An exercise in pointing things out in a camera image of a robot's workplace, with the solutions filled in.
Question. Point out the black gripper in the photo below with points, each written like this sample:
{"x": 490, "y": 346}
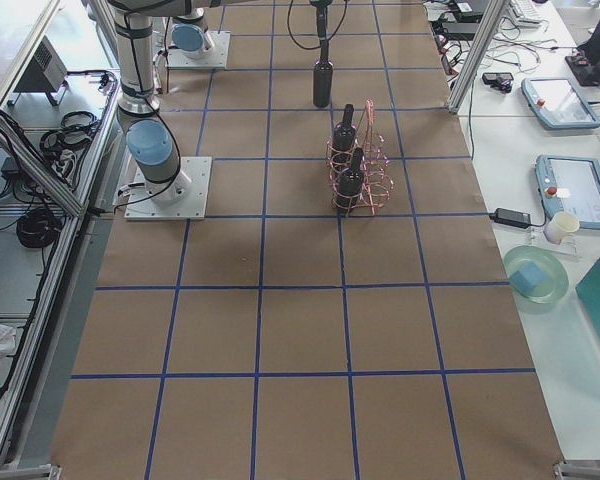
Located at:
{"x": 321, "y": 21}

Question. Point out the dark wine bottle carried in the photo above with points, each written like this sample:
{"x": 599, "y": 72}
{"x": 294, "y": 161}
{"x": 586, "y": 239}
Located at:
{"x": 322, "y": 77}

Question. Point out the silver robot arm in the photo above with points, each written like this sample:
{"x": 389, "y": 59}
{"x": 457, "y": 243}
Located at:
{"x": 198, "y": 20}
{"x": 148, "y": 138}

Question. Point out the dark wine bottle in basket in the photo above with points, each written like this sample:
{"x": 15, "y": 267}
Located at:
{"x": 343, "y": 138}

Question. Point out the blue teach pendant far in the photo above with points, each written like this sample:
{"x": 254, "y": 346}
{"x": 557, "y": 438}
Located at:
{"x": 558, "y": 104}

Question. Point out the blue teach pendant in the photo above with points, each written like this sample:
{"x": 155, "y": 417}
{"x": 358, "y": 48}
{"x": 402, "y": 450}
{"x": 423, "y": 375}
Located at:
{"x": 558, "y": 104}
{"x": 570, "y": 184}

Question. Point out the black power adapter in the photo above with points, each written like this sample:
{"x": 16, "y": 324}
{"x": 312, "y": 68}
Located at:
{"x": 513, "y": 218}

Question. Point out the blue teach pendant near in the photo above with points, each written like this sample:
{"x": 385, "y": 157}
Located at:
{"x": 570, "y": 184}

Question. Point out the white paper cup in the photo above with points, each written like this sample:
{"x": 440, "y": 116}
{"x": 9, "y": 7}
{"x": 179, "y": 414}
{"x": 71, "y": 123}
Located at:
{"x": 561, "y": 225}

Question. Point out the blue sponge block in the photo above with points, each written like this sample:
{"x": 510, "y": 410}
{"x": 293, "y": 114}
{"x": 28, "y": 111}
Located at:
{"x": 527, "y": 277}

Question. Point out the green glass plate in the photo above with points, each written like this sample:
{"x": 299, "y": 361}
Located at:
{"x": 557, "y": 285}

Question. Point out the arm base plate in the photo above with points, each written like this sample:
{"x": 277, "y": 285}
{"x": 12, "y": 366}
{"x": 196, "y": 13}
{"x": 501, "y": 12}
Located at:
{"x": 185, "y": 198}
{"x": 193, "y": 49}

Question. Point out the copper wire wine basket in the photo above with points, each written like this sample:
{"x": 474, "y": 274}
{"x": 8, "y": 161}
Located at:
{"x": 378, "y": 185}

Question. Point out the aluminium frame post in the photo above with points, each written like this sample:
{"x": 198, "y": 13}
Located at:
{"x": 482, "y": 39}

